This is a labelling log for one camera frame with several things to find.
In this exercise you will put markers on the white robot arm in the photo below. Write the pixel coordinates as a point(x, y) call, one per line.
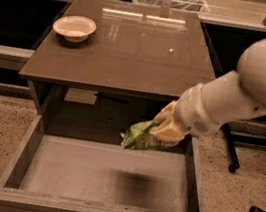
point(204, 108)

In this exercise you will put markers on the open grey top drawer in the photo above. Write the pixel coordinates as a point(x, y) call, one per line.
point(50, 173)

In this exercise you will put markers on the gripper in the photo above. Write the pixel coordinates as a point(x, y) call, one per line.
point(191, 113)

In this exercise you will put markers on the white wire basket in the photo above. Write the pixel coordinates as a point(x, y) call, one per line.
point(200, 6)

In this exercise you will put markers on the green jalapeno chip bag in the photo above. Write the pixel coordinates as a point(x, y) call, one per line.
point(138, 137)

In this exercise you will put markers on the grey drawer cabinet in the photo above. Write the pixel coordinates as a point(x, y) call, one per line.
point(123, 73)

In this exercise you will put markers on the black chair leg with caster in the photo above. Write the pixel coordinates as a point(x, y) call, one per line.
point(231, 147)

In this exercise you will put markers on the white paper bowl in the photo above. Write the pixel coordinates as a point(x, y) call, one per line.
point(74, 28)

